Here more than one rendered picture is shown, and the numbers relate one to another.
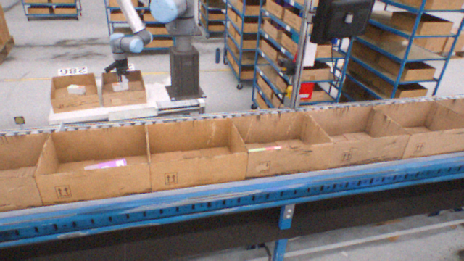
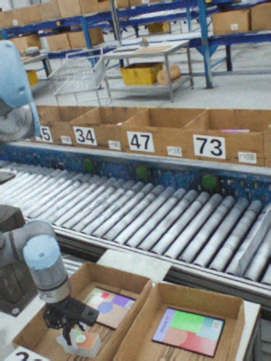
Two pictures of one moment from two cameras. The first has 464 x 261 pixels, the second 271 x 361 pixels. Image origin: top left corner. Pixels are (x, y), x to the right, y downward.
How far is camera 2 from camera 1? 298 cm
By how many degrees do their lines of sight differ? 101
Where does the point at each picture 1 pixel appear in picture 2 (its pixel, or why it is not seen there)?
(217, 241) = not seen: hidden behind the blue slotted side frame
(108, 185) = (236, 124)
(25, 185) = not seen: outside the picture
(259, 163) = not seen: hidden behind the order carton
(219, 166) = (166, 116)
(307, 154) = (114, 113)
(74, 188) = (258, 123)
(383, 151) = (72, 116)
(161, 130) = (173, 134)
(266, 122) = (96, 130)
